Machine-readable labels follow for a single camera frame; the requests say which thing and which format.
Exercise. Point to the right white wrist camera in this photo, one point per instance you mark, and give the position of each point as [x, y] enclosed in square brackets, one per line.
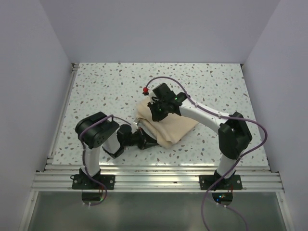
[148, 93]

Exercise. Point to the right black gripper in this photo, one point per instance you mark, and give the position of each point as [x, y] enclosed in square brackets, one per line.
[156, 117]

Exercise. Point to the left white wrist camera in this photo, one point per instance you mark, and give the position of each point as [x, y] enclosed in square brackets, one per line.
[135, 125]

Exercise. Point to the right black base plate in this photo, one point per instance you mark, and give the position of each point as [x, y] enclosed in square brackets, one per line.
[232, 183]

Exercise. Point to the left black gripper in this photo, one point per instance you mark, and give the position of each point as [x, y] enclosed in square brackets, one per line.
[146, 141]

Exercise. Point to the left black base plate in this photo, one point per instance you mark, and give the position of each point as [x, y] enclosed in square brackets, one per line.
[99, 181]

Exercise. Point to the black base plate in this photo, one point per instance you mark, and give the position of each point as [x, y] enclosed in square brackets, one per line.
[99, 181]
[232, 183]

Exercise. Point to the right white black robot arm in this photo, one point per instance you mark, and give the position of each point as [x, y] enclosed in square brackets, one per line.
[233, 133]

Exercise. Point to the beige cloth wrap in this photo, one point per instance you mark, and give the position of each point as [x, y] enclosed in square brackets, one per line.
[167, 132]

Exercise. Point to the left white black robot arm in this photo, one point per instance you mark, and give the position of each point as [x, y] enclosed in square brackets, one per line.
[110, 133]

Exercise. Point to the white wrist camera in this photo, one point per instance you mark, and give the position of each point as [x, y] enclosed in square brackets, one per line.
[148, 93]
[135, 125]

